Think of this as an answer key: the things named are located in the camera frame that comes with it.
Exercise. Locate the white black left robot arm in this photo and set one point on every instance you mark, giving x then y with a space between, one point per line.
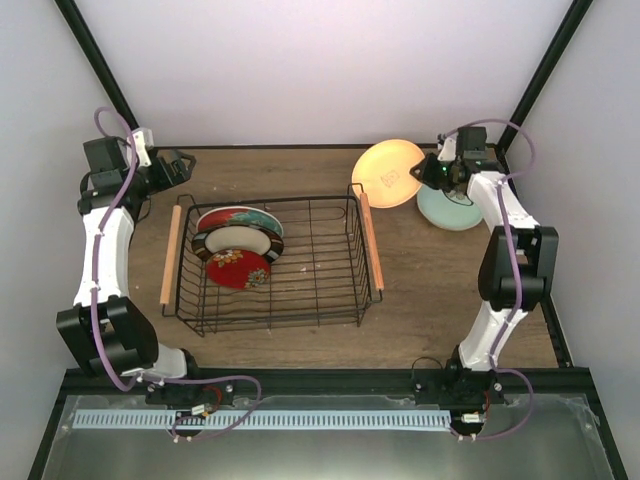
105 332

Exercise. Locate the clear plastic sheet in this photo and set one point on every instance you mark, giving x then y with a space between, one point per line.
552 437

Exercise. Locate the light green flower plate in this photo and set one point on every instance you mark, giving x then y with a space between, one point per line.
449 212

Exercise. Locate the wooden rack handle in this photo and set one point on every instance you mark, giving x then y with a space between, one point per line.
372 242
170 257

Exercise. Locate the left wooden rack handle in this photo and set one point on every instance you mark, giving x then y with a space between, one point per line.
170 257

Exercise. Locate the red floral plate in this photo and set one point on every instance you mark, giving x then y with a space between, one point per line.
238 269

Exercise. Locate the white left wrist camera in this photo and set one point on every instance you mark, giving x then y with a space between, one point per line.
140 146

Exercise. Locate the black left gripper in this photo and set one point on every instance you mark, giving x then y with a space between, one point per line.
180 174

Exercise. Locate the right wooden rack handle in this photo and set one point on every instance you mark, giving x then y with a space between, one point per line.
372 242

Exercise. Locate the yellow orange plate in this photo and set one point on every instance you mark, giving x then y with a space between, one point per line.
384 173

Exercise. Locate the black wire dish rack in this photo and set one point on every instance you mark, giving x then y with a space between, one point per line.
323 274

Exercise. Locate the red teal patterned plate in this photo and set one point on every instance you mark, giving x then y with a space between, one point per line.
239 215

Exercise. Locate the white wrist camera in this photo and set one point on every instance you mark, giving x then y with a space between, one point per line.
140 146
447 147

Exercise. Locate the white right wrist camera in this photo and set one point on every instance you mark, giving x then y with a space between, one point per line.
447 147

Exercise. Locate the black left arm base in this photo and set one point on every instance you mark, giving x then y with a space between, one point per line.
187 396

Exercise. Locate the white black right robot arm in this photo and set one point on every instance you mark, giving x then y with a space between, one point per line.
517 270

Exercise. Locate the light blue slotted cable duct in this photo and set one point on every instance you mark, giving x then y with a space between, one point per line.
402 420

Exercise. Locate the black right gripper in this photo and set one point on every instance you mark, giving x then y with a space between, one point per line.
425 174

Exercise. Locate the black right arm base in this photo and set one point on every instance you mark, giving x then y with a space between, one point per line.
466 394

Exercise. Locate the black rimmed cream plate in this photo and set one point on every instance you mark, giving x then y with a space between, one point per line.
259 240

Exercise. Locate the black aluminium frame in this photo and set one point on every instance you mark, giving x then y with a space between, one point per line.
566 378

